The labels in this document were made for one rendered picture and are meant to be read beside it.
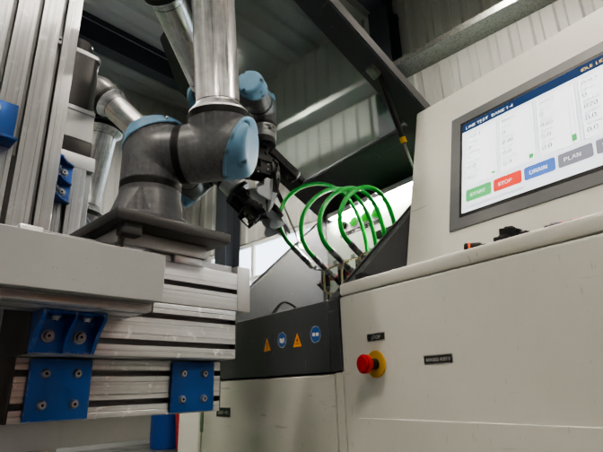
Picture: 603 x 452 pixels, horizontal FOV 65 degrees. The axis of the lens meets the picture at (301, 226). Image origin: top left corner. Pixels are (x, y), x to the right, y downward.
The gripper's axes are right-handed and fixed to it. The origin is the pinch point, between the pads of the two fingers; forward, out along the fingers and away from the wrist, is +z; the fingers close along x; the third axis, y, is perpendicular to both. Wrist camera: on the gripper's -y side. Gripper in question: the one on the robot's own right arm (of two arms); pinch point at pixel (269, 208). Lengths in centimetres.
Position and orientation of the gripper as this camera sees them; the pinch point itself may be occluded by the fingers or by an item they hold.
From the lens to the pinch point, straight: 131.3
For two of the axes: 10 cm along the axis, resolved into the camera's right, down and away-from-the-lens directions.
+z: 0.3, 9.5, -3.2
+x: 6.0, -2.8, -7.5
